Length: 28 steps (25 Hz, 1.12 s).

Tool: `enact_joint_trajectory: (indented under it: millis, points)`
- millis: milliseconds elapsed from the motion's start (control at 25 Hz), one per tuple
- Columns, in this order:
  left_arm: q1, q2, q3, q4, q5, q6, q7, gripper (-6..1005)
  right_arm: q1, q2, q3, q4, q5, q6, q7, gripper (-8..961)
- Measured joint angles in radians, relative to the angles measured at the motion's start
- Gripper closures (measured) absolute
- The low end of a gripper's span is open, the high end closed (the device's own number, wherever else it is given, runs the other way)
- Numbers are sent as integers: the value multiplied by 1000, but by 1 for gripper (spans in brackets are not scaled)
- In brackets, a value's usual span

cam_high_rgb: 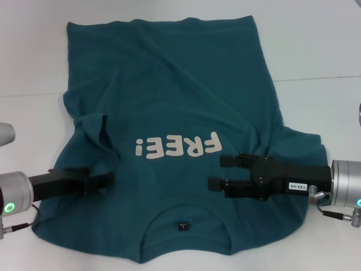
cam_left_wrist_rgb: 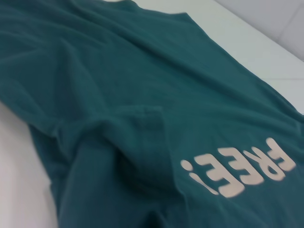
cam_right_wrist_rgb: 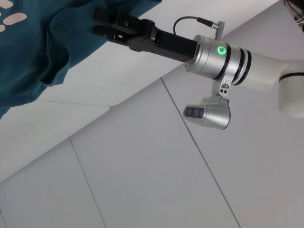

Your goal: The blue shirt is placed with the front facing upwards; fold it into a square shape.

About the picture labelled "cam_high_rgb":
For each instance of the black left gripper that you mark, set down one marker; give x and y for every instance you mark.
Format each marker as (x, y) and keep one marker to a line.
(59, 185)

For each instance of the teal t-shirt with FREE print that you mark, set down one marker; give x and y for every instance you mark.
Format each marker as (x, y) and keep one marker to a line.
(169, 84)

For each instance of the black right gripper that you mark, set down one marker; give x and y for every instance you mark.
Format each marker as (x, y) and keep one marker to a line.
(299, 178)

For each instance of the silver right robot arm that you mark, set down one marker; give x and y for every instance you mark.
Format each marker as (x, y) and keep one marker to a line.
(345, 182)

